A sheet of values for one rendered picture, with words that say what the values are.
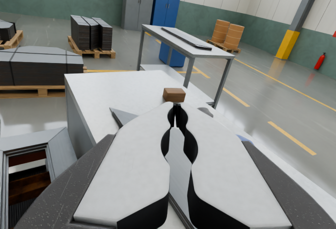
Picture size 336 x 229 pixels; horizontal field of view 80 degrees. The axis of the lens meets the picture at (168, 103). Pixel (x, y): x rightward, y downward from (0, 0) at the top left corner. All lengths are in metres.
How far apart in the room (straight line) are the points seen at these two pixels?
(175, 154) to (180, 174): 0.08
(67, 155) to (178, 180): 0.53
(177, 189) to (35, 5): 8.22
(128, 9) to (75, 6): 1.85
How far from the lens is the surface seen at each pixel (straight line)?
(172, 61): 4.81
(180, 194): 0.57
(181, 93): 1.00
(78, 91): 1.01
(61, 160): 0.96
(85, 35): 4.64
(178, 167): 0.63
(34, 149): 1.06
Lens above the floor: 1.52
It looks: 28 degrees down
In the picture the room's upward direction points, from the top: 12 degrees clockwise
